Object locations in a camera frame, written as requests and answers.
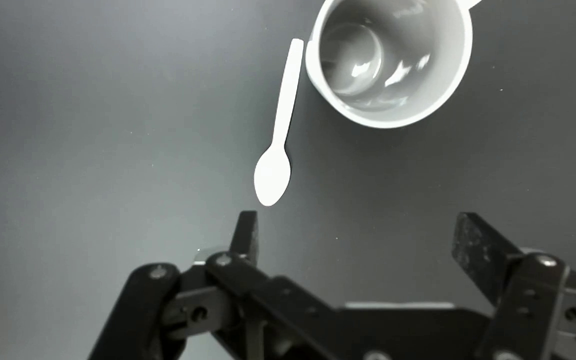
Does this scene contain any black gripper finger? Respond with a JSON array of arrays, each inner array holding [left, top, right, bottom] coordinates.
[[452, 211, 523, 306]]

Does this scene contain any white plastic spoon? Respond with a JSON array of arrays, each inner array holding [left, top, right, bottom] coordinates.
[[254, 37, 304, 206]]

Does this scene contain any white ceramic mug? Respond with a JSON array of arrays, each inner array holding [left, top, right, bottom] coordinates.
[[305, 0, 482, 129]]

